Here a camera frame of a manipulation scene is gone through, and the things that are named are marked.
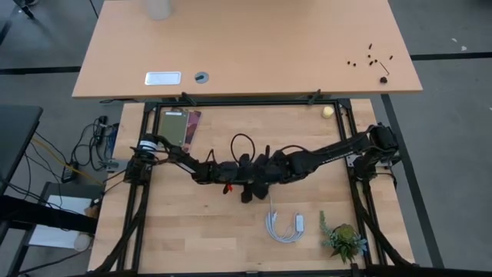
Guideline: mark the artificial green plant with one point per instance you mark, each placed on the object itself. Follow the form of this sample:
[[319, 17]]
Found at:
[[346, 234]]

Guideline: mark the white cylindrical container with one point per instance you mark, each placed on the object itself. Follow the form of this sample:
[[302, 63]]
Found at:
[[157, 9]]

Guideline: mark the silver rectangular desk plate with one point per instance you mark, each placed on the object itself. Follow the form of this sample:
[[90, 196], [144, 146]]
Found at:
[[162, 78]]

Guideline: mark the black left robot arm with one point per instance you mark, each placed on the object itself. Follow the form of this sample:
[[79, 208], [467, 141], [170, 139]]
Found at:
[[184, 159]]

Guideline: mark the green book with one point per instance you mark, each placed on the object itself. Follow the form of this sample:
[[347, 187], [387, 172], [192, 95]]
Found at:
[[173, 127]]

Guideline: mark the black aluminium table frame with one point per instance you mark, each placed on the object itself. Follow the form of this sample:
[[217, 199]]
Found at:
[[250, 103]]

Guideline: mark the cream candle jar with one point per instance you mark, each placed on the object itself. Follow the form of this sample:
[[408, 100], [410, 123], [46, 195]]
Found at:
[[328, 112]]

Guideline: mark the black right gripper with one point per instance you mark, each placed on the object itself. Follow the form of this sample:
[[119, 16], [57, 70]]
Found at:
[[269, 171]]

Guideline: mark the light wooden desk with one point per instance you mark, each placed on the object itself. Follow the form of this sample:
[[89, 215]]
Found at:
[[250, 46]]

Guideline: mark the small black knob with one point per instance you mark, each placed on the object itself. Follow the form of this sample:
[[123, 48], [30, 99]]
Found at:
[[383, 80]]

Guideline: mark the silver mounting plate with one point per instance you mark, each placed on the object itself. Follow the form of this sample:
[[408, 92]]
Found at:
[[350, 161]]

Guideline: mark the clear plastic cup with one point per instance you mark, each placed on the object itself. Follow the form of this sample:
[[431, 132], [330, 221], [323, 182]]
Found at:
[[82, 242]]

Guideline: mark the black tripod leg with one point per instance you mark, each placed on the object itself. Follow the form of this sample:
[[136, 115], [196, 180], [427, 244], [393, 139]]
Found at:
[[24, 8]]

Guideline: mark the black power adapter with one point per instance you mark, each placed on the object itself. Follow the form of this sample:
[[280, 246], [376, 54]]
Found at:
[[69, 174]]

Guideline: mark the black clamp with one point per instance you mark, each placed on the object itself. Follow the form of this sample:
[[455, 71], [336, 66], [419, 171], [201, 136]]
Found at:
[[188, 98], [314, 97]]

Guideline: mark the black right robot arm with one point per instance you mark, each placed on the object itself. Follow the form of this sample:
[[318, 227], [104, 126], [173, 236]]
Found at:
[[330, 154]]

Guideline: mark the black side desk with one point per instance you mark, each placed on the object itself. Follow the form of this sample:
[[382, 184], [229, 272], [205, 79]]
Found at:
[[15, 134]]

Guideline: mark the white board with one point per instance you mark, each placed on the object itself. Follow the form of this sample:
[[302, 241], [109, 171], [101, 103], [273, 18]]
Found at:
[[54, 236]]

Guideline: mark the black Allen key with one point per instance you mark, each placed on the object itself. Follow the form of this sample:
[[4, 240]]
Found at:
[[384, 68]]

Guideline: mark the black beam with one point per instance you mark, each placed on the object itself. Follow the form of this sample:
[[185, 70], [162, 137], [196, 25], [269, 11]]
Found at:
[[38, 215]]

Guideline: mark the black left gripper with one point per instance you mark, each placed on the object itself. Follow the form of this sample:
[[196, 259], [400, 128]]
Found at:
[[236, 173]]

